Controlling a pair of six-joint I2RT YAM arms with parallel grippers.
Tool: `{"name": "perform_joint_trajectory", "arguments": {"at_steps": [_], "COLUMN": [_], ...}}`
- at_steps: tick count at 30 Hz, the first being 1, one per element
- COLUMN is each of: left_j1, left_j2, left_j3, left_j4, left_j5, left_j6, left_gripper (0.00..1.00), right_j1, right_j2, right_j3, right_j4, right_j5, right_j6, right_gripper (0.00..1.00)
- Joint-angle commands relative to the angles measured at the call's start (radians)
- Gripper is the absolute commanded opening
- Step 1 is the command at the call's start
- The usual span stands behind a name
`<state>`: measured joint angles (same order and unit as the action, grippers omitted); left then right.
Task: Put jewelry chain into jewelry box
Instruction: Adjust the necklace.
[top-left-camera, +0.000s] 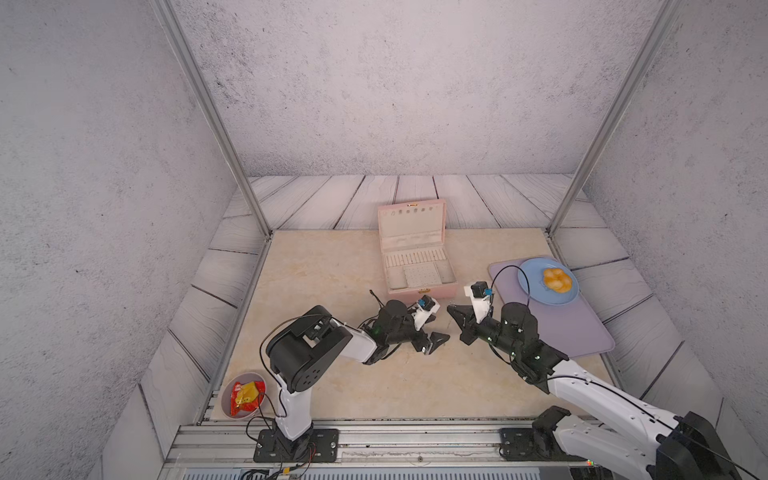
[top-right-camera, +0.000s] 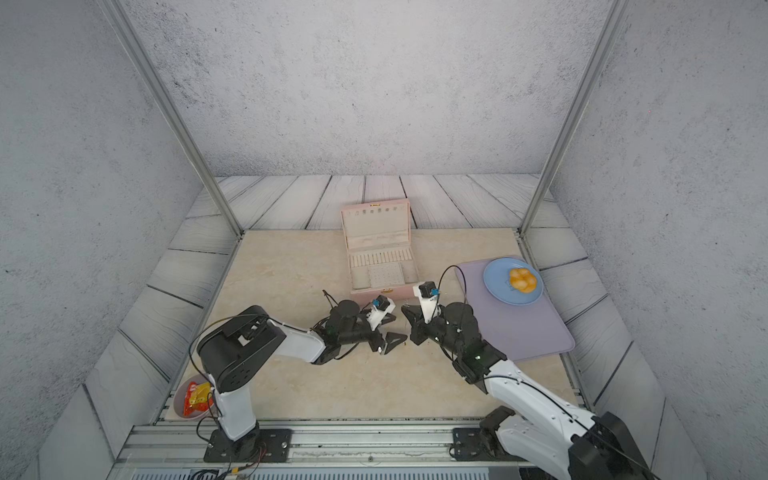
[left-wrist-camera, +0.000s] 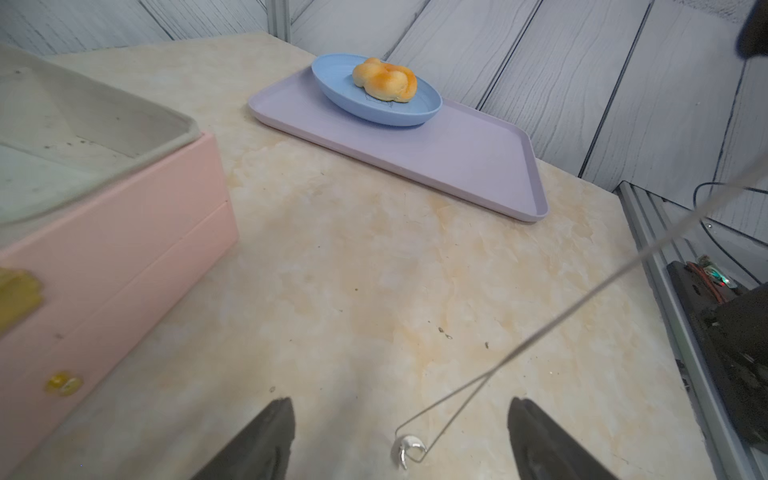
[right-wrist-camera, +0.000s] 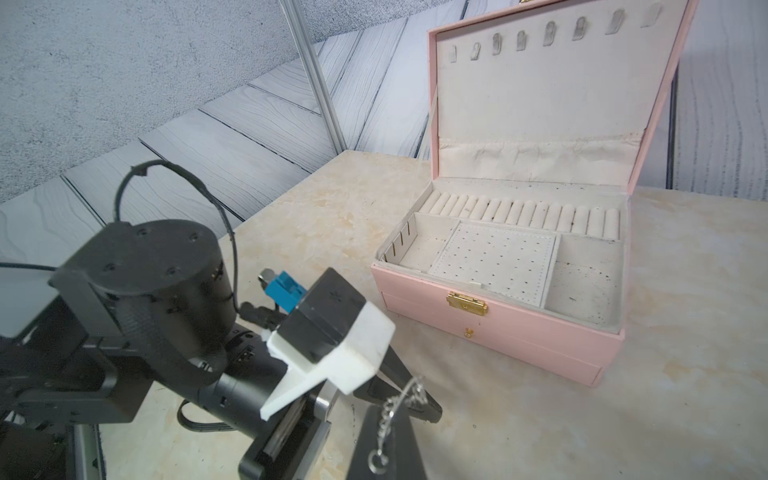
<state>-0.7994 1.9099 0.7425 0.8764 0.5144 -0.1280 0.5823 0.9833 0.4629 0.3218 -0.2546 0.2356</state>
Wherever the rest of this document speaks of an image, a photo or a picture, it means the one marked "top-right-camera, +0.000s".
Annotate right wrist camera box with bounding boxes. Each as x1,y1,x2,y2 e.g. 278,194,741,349
413,281,440,324

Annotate purple placemat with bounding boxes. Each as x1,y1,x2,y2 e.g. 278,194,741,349
457,257,575,361

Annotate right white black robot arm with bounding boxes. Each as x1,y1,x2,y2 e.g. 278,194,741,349
401,302,654,479

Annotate aluminium frame post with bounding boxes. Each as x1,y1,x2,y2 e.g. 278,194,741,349
518,0,631,239
99,0,244,239

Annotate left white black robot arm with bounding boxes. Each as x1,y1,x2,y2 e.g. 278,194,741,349
195,294,408,442

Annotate pink jewelry box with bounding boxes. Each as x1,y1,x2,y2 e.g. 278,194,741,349
341,198,419,305

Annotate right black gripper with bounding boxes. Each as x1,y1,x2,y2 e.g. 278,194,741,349
401,305,465,361

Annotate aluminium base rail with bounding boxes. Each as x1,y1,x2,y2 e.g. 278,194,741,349
109,418,547,479

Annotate grey bowl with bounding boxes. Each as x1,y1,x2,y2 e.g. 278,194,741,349
173,374,211,420

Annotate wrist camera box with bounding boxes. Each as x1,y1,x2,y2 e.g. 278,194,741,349
366,295,395,328
413,281,440,324

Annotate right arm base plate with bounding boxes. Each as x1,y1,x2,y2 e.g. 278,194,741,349
449,427,521,462

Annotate blue plate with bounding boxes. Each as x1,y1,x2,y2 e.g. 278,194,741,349
482,257,543,306

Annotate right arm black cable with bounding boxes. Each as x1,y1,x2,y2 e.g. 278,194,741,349
434,264,661,480

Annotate right aluminium frame post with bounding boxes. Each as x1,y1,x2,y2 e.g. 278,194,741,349
518,0,631,239

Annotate left aluminium frame post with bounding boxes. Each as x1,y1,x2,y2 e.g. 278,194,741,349
99,0,244,239

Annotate red yellow snack packet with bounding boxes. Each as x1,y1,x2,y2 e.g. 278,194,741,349
182,381,212,418

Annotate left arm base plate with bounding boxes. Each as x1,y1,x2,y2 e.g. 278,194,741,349
203,427,292,464

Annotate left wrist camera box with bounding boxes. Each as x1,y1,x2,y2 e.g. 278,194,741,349
366,295,395,328

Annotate yellow pastry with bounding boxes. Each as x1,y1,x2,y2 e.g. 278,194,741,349
509,268,538,294

